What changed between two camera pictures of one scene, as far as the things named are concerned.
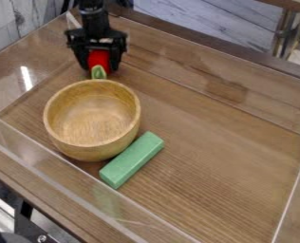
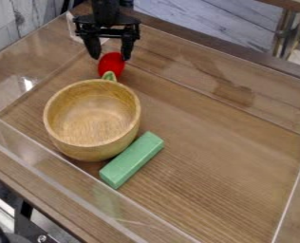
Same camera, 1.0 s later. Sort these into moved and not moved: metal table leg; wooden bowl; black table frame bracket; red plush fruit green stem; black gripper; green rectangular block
Moved: black gripper; red plush fruit green stem
Not moved: black table frame bracket; wooden bowl; metal table leg; green rectangular block
